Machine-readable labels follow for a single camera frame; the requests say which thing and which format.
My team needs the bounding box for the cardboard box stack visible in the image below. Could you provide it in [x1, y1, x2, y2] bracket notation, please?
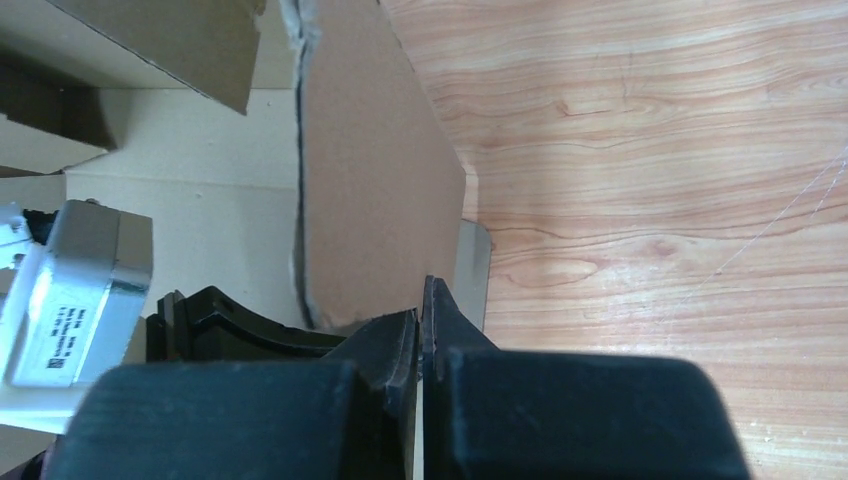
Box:
[0, 0, 493, 465]

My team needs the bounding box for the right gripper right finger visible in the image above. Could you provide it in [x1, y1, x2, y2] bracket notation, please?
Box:
[422, 277, 750, 479]

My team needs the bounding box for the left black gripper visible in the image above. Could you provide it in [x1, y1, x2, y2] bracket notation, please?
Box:
[145, 286, 345, 363]

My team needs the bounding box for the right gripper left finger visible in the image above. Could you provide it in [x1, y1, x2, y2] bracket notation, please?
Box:
[45, 311, 417, 479]

